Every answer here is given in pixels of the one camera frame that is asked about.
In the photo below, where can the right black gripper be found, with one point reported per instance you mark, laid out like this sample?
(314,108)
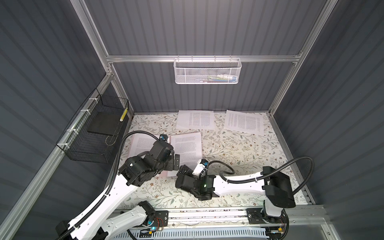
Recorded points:
(187,171)

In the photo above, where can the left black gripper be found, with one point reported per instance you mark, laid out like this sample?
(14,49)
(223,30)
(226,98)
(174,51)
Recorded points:
(177,161)

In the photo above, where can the printed sheet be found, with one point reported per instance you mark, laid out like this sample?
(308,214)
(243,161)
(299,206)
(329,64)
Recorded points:
(196,120)
(189,147)
(140,143)
(244,122)

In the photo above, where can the pink paper folder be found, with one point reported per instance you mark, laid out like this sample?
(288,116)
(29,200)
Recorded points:
(177,151)

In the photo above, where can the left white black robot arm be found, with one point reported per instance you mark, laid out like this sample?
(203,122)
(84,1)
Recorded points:
(96,223)

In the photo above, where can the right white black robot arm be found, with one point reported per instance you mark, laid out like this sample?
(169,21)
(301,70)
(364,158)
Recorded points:
(275,186)

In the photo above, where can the yellow marker pen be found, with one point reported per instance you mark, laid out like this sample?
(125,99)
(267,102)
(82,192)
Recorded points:
(123,115)

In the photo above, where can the black flat pad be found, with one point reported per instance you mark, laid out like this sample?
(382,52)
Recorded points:
(104,124)

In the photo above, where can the markers in white basket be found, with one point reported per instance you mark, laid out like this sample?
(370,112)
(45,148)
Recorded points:
(218,79)

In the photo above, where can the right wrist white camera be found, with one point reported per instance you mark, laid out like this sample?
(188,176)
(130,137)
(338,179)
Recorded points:
(201,168)

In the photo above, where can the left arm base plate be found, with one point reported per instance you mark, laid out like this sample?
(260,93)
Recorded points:
(160,219)

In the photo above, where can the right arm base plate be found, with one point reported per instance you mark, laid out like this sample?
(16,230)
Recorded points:
(257,216)

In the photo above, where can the black wire basket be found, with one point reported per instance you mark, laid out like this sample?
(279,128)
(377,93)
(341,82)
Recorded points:
(79,145)

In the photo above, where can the white wire mesh basket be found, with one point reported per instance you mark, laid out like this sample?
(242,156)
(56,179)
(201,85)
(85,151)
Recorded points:
(187,70)

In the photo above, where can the aluminium front rail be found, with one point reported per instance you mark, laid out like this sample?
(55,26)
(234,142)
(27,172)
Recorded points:
(234,221)

